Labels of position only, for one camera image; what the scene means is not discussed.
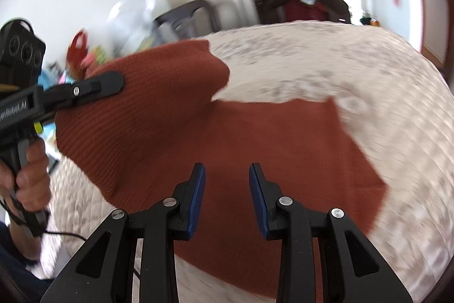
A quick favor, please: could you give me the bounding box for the rust orange knit sweater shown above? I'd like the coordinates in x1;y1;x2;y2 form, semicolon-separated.
55;40;386;297

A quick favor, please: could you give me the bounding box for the dark blue sleeve forearm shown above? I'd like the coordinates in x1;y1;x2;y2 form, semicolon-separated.
1;222;53;302

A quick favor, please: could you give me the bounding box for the person's left hand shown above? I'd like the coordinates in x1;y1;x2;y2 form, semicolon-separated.
0;138;52;216

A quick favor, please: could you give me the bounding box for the red small tote bag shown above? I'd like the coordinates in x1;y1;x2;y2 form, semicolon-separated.
66;29;88;68

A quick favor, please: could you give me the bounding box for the clear plastic bag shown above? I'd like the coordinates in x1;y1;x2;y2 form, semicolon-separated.
107;0;181;58

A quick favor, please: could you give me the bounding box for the dark plastic chair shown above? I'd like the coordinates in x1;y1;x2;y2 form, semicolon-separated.
154;0;221;39

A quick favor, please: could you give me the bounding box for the cream quilted bedspread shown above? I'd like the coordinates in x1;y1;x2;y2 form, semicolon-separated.
45;20;452;303

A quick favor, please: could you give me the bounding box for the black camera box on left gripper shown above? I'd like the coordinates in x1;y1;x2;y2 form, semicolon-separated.
1;18;46;89

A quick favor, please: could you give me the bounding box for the black cable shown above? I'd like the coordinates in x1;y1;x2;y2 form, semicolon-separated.
0;195;88;243

